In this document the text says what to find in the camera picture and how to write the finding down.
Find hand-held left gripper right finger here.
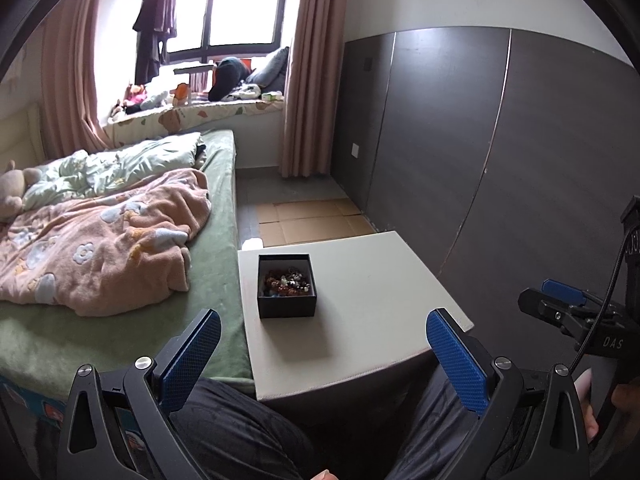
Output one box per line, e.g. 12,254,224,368
425,308,593,480

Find wide pink curtain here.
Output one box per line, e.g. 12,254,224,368
278,0,346,178

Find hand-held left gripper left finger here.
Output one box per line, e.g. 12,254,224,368
57,308,223,480

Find person's right hand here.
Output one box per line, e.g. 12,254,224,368
574,367,601,453

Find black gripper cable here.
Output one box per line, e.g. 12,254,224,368
570,230,640,376

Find light green floral quilt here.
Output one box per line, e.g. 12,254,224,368
22,132,203,211

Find black jewelry box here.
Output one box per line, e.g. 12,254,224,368
257,253,319,319

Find person's right leg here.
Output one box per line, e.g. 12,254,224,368
387,360,483,480

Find heap of bead jewelry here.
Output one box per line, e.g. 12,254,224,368
263,267,313,297

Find pink fleece blanket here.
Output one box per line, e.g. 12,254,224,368
0,169,213,317

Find person's leg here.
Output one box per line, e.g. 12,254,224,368
167,377,321,480
387,360,483,480

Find pile of plush toys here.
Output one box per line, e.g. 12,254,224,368
111,84,170,121

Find black cushion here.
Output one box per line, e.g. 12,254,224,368
207,57,253,102

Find narrow pink curtain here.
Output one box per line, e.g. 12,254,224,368
40,0,116,158

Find hanging dark clothes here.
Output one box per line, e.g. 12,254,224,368
132,0,178,86

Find person's left leg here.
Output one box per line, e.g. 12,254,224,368
167,377,321,480

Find printed window seat mat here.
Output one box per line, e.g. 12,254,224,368
105,95,286,148

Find small white folding table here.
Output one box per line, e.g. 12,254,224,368
172,62,216,92

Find green bed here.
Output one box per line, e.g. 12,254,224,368
0,129,258,396

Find flat cardboard sheet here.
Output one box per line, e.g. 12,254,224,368
256,199,376,248

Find dark framed window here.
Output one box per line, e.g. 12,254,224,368
137,0,291,61

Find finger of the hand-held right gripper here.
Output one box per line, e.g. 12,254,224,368
541,279,588,307
518,287,598,336

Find cream padded headboard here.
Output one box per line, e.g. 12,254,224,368
0,102,46,171

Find brown plush bear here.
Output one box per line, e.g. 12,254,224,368
0,160,43,221

